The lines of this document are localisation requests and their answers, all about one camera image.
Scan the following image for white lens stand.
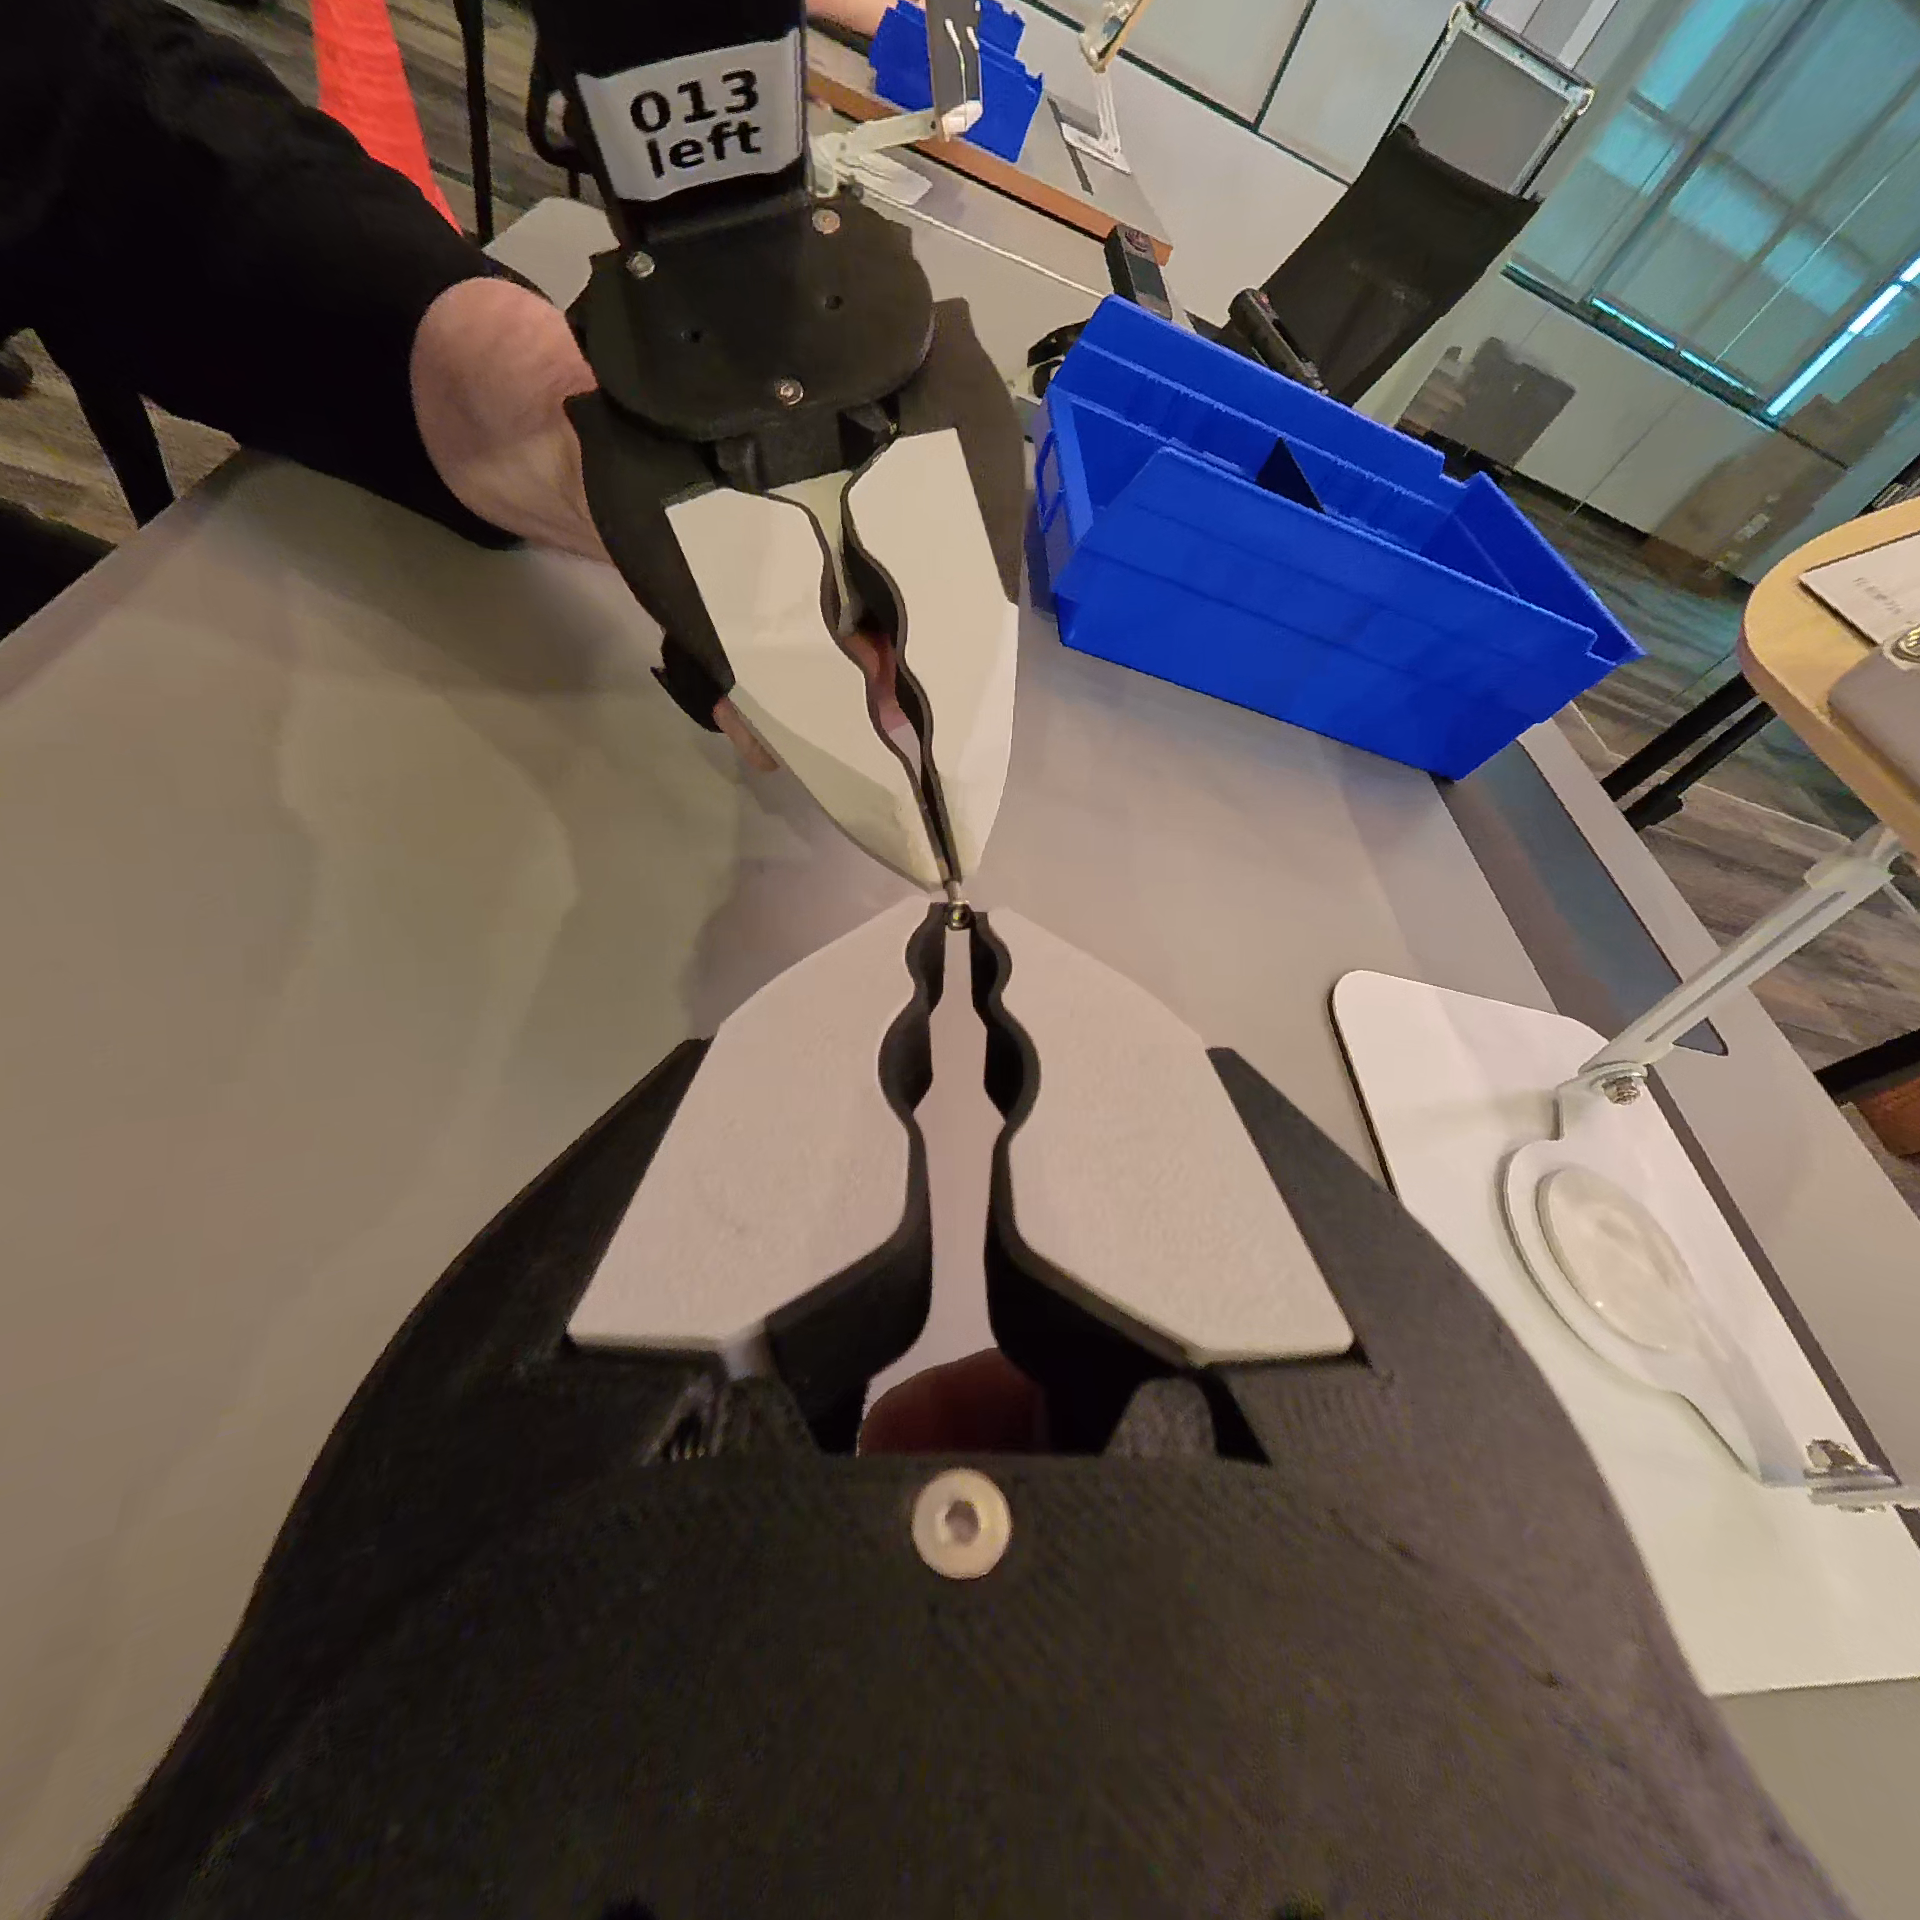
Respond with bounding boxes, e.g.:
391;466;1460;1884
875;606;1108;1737
809;0;999;212

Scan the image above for clear framed panel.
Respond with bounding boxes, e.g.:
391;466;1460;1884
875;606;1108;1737
1397;0;1599;198

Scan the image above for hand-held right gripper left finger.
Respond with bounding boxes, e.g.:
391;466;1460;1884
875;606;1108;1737
563;899;954;1458

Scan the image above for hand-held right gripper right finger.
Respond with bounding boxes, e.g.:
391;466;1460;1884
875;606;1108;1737
959;899;1363;1462

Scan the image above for thin metal pin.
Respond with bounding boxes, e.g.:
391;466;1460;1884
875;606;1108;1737
922;770;975;925

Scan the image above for clear magnifying lens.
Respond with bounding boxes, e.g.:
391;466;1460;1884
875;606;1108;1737
1503;1132;1824;1476

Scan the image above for blue plastic bin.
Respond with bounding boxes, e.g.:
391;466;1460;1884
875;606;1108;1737
1027;292;1646;783
868;0;1049;168

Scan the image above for black office chair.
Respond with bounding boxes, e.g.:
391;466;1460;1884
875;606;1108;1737
1262;127;1547;407

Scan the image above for black rectangular device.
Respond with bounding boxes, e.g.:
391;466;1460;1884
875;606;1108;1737
1103;226;1196;327

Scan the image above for person's left hand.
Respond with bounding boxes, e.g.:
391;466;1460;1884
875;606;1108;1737
421;275;619;563

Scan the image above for white rounded board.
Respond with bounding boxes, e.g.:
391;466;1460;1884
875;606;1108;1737
1332;971;1920;1697

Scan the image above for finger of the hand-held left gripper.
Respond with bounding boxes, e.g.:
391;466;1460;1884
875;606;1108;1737
666;471;954;887
842;424;1027;887

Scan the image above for grey desk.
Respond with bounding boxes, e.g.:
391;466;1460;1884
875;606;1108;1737
0;196;1920;1920

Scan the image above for round light wooden table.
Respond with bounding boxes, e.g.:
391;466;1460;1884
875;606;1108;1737
1743;498;1920;859

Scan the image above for person's left forearm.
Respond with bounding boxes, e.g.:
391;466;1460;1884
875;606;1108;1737
0;0;519;551

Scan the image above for white paper sheet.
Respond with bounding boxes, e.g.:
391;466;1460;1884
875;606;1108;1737
1803;530;1920;637

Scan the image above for orange traffic cone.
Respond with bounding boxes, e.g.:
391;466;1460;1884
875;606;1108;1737
309;0;463;234

